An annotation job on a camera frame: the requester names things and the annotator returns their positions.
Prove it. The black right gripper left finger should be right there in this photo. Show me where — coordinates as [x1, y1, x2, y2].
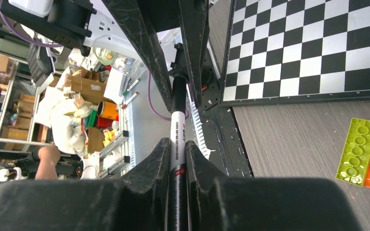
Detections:
[0, 138, 171, 231]

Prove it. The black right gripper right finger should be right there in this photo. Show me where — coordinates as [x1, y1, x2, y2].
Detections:
[185, 141, 361, 231]

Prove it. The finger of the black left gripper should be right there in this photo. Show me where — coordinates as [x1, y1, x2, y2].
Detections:
[103, 0, 172, 111]
[178, 0, 210, 107]

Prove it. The white black marker pen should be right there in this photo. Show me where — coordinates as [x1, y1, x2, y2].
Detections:
[167, 77, 189, 231]

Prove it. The black marker cap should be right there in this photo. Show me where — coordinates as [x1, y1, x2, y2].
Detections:
[168, 43, 189, 82]

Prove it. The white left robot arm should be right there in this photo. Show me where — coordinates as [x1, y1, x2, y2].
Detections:
[84, 0, 210, 111]

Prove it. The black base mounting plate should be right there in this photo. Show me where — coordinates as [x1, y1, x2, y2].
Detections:
[198, 47, 253, 178]

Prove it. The black white chessboard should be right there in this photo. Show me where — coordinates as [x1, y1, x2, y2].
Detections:
[220, 0, 370, 106]

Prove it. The green orange toy block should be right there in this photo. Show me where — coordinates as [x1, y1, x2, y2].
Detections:
[335, 118, 370, 188]

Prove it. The white toothed cable rail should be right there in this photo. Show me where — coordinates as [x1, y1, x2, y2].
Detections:
[186, 85, 213, 159]

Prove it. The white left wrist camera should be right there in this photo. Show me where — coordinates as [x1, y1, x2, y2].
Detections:
[8, 0, 53, 18]

